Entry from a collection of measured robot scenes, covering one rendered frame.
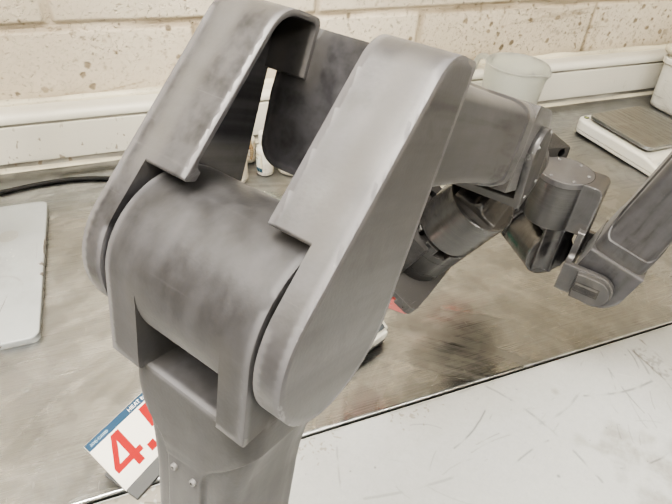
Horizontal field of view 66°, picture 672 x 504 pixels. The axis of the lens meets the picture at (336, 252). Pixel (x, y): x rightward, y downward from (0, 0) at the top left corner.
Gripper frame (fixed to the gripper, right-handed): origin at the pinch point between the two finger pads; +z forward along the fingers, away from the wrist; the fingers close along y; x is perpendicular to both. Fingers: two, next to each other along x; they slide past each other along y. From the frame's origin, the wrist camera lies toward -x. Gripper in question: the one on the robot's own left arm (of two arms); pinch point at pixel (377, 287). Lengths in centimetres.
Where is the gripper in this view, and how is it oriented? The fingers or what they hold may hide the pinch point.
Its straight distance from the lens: 57.5
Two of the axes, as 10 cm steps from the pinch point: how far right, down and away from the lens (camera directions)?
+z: -3.6, 4.1, 8.4
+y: -6.0, 5.8, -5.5
